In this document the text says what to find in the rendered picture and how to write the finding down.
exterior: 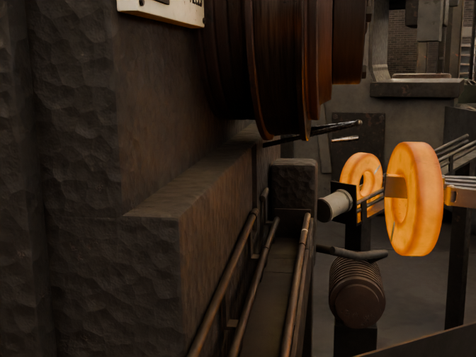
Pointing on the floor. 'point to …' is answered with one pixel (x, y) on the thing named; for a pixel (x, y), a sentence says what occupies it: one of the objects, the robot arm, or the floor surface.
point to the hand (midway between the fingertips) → (411, 187)
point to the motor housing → (355, 305)
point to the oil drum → (422, 76)
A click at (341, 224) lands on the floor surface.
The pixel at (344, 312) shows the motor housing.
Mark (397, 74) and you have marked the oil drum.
